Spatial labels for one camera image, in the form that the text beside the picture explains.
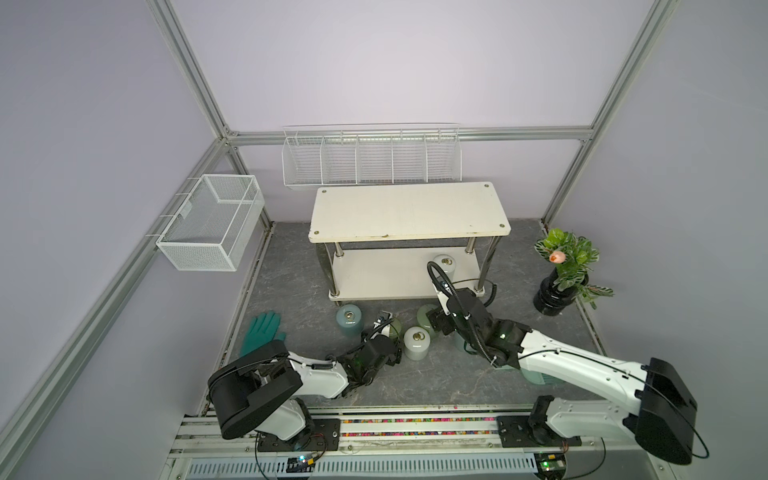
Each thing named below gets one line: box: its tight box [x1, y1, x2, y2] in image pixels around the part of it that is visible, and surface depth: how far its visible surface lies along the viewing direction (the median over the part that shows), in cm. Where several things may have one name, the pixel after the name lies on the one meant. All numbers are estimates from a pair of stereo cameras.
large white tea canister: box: [403, 326, 431, 361], surface depth 84 cm
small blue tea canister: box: [336, 304, 363, 337], surface depth 88 cm
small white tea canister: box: [433, 254, 457, 282], surface depth 92 cm
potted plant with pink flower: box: [533, 228, 614, 316], surface depth 79 cm
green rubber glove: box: [240, 310, 286, 357], surface depth 93 cm
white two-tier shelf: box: [308, 182, 512, 304], surface depth 80 cm
